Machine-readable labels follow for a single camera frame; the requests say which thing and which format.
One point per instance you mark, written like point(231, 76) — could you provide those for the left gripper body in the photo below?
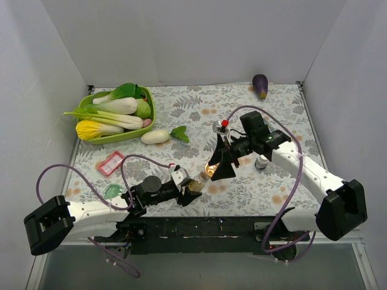
point(180, 192)

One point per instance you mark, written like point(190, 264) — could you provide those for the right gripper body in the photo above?
point(227, 150)

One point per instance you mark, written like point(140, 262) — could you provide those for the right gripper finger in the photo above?
point(218, 154)
point(224, 170)

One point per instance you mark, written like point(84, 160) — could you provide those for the orange round pill case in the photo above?
point(210, 170)

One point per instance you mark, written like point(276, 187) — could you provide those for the clear bottle of yellow pills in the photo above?
point(197, 183)

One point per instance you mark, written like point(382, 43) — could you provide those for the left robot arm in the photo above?
point(58, 220)

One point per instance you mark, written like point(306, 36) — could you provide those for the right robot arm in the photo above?
point(342, 203)

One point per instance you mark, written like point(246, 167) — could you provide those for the white cap pill bottle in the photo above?
point(261, 162)

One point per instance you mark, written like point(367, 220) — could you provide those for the floral table mat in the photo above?
point(252, 192)

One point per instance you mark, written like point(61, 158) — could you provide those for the white radish with leaf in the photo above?
point(161, 136)

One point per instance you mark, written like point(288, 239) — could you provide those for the green round pill case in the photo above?
point(113, 191)

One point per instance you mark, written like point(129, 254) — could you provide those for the pink rectangular pill box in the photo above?
point(111, 163)

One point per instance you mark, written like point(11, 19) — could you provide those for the purple eggplant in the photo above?
point(260, 85)

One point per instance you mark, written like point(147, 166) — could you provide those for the pink sweet potato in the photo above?
point(146, 122)

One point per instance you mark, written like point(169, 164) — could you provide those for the green round cabbage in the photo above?
point(143, 110)

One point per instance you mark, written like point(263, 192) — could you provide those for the long white celery cabbage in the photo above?
point(125, 121)

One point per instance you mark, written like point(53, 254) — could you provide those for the white bok choy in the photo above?
point(122, 100)

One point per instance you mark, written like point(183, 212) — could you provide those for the yellow napa cabbage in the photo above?
point(87, 130)

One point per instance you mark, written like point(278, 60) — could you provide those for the green vegetable basket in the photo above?
point(128, 134)

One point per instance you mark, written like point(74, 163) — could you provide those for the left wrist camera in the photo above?
point(180, 175)

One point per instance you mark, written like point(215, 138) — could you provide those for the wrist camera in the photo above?
point(221, 130)
point(180, 175)

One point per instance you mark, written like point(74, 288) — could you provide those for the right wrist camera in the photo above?
point(221, 130)

